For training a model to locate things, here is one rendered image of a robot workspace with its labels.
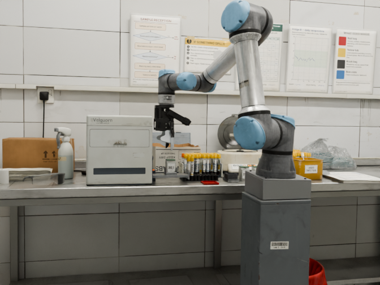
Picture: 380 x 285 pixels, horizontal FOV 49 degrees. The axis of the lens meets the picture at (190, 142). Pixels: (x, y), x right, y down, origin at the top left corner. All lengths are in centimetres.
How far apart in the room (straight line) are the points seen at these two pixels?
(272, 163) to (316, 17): 148
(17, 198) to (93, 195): 29
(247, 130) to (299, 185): 30
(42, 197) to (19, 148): 45
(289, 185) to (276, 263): 29
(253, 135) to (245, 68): 25
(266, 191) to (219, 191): 37
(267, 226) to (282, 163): 23
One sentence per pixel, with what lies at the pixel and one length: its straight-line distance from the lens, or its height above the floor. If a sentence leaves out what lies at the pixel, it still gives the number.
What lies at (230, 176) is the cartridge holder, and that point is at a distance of 195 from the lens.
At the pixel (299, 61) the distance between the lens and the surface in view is 273.
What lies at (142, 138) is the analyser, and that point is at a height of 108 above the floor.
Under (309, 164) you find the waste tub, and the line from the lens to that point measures 210.
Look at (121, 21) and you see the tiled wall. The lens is 250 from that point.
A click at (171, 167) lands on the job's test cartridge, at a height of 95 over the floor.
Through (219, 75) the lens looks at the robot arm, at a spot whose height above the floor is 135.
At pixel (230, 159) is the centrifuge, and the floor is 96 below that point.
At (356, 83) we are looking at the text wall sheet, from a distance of 293.
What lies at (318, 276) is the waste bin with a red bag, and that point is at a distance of 214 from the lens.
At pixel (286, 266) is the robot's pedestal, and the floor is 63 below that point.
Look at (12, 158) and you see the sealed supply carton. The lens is 219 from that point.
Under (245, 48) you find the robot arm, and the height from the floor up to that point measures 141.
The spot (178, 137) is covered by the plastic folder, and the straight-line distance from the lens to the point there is 246.
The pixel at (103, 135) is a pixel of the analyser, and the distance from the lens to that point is 179.
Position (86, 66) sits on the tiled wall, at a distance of 245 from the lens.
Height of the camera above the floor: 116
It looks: 3 degrees down
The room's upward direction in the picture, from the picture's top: 1 degrees clockwise
